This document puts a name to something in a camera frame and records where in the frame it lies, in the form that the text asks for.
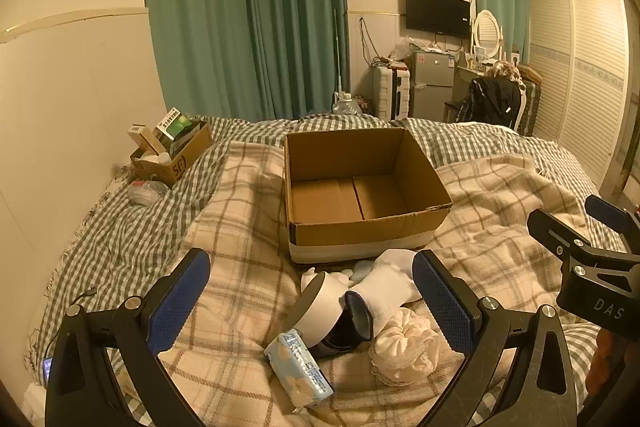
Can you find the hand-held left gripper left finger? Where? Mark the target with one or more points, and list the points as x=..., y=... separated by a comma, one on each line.
x=181, y=302

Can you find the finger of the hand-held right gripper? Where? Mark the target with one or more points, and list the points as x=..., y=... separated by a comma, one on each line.
x=555, y=229
x=607, y=214

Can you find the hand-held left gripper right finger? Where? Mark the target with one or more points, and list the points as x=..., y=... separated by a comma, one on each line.
x=442, y=302

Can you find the white sock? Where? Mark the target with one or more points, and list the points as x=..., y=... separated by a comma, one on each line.
x=387, y=287

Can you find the cream lace scrunchie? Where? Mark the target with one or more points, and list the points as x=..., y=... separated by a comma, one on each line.
x=405, y=347

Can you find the pale blue case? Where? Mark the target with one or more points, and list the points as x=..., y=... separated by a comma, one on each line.
x=361, y=271

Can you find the large cardboard box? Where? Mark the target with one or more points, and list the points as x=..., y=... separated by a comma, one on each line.
x=360, y=227

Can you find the pale blue tissue pack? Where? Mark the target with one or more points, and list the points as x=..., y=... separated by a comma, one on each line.
x=297, y=364

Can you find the person's right hand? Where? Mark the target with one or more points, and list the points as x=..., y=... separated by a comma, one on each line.
x=602, y=364

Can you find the beige plaid blanket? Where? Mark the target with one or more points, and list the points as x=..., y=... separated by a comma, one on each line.
x=240, y=257

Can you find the clear plastic bag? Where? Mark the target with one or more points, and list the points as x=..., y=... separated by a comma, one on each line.
x=147, y=192

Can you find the brown plaid suitcase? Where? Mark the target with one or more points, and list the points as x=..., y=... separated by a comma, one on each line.
x=532, y=107

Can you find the white chair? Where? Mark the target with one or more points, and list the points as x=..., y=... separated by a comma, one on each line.
x=522, y=104

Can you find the small cardboard box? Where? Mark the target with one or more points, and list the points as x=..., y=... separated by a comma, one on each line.
x=182, y=162

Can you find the black jacket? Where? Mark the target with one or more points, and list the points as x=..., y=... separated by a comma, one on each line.
x=492, y=102

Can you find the white bottle cap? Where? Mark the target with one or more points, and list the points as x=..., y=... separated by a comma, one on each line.
x=165, y=157

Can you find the smartphone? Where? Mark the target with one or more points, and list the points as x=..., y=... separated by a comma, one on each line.
x=48, y=369

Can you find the white louvred wardrobe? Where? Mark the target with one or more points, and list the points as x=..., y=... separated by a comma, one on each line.
x=575, y=67

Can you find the beige carton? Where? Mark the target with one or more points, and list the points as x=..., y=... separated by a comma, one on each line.
x=150, y=139

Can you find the tan fluffy toy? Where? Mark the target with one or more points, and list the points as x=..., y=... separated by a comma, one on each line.
x=504, y=70

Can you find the dressing table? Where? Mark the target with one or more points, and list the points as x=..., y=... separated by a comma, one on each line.
x=462, y=79

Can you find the green printed carton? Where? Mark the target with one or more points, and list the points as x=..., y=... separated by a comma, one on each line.
x=175, y=124

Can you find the grey small fridge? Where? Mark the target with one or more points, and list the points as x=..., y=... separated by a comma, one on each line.
x=432, y=82

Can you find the white oval mirror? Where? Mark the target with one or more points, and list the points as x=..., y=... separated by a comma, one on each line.
x=486, y=32

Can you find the white ribbed suitcase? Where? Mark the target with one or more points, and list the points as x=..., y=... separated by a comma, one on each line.
x=387, y=94

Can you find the clear water jug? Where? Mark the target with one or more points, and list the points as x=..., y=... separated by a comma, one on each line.
x=346, y=104

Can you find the crumpled plastic bag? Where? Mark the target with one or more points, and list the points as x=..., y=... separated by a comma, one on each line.
x=402, y=49

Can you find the white mop pole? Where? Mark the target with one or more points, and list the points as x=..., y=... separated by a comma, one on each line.
x=339, y=52

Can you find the black wall television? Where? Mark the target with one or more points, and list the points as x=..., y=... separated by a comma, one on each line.
x=437, y=11

